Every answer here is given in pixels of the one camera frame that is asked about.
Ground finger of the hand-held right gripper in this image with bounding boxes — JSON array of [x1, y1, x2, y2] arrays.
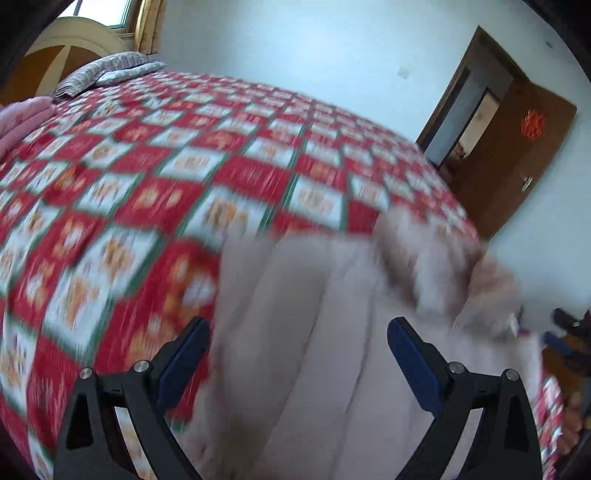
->
[[542, 307, 591, 357]]

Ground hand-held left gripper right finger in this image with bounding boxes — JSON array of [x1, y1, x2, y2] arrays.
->
[[387, 316, 542, 480]]

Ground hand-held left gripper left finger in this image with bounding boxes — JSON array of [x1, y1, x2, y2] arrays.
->
[[54, 316, 213, 480]]

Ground beige quilted jacket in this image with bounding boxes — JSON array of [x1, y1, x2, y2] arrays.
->
[[178, 217, 543, 480]]

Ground person's right hand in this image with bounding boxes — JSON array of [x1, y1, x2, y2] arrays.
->
[[560, 391, 589, 462]]

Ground brown wooden door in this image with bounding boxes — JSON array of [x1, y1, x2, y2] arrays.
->
[[447, 82, 578, 241]]

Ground red checkered printed bed quilt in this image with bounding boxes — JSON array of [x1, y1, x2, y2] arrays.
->
[[0, 69, 578, 480]]

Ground red paper door decoration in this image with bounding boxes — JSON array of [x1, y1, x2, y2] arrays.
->
[[521, 108, 546, 140]]

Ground pink folded blanket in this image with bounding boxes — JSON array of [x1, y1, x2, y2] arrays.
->
[[0, 97, 57, 158]]

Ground striped grey pillow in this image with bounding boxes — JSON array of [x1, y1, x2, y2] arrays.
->
[[54, 52, 165, 99]]

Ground wooden arched headboard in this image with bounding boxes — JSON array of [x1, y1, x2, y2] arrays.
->
[[9, 17, 139, 95]]

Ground yellow curtain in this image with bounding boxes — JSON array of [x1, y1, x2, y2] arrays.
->
[[134, 0, 167, 54]]

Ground window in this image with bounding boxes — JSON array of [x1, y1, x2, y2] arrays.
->
[[74, 0, 139, 31]]

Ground dark wooden door frame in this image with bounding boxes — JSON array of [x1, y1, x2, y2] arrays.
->
[[416, 26, 531, 182]]

